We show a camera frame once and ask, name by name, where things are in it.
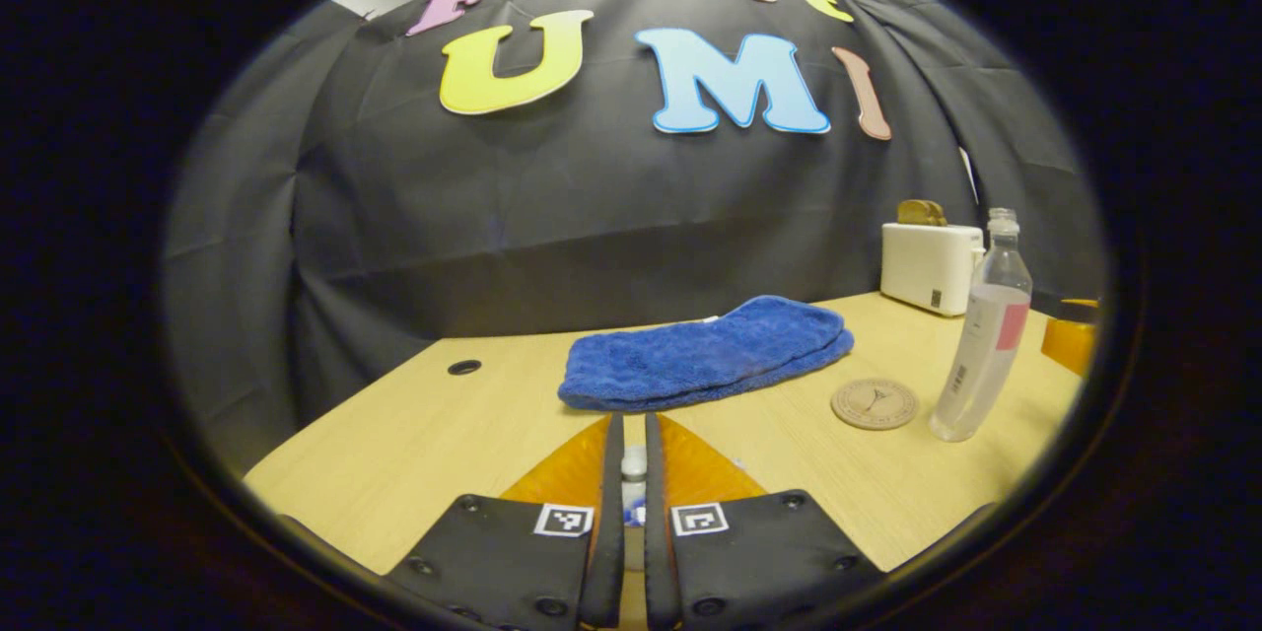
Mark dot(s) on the white toaster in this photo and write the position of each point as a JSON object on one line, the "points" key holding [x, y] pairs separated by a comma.
{"points": [[927, 266]]}

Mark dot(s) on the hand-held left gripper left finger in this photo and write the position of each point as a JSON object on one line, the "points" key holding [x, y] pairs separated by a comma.
{"points": [[606, 552]]}

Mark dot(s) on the clear plastic water bottle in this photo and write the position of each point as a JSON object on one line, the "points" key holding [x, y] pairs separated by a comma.
{"points": [[976, 365]]}

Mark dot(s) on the round wooden coaster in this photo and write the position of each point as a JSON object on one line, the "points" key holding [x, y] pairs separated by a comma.
{"points": [[875, 404]]}

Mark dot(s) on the blue folded towel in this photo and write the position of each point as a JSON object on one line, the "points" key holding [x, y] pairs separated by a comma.
{"points": [[700, 355]]}

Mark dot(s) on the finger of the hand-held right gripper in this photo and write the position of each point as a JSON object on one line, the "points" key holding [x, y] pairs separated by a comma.
{"points": [[1070, 340]]}

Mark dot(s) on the black backdrop cloth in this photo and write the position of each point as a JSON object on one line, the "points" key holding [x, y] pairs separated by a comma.
{"points": [[552, 217]]}

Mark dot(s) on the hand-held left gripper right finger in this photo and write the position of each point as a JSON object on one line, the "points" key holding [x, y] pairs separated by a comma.
{"points": [[659, 552]]}

